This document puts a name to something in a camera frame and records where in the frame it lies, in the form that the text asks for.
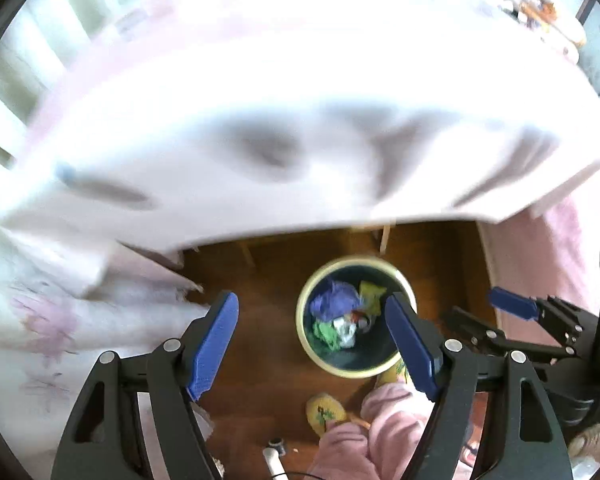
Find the wooden table leg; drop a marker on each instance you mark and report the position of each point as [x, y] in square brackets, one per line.
[385, 240]

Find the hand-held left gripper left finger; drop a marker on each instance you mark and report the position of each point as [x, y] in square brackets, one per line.
[215, 340]

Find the pink blanket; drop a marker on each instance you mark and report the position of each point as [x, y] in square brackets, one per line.
[555, 250]

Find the white tissue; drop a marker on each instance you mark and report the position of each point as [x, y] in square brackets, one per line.
[348, 334]

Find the grey fluffy cloth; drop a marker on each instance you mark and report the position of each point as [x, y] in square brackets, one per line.
[202, 425]

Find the purple wrapper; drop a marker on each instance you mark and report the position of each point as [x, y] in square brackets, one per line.
[335, 300]

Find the yellow wrapper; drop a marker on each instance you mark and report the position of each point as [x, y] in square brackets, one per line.
[370, 292]

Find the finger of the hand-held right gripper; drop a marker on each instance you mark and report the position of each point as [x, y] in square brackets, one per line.
[480, 332]
[512, 304]

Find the pile of items on bed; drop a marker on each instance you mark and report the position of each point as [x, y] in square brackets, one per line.
[545, 15]

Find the red wrapper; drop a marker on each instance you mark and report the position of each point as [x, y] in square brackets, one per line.
[359, 316]

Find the person's right hand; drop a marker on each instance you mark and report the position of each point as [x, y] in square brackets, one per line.
[590, 445]

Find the person's pink pants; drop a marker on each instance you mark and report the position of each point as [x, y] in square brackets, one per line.
[380, 425]

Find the green wrapper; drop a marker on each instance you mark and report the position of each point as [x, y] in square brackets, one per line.
[327, 332]

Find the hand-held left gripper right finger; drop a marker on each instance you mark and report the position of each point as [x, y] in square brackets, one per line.
[410, 345]

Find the white pink tablecloth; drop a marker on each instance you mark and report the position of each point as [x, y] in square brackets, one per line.
[280, 110]

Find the white tube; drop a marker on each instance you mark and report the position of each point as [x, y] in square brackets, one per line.
[275, 465]

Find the round yellow-rimmed bin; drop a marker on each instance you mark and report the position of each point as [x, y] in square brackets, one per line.
[361, 356]

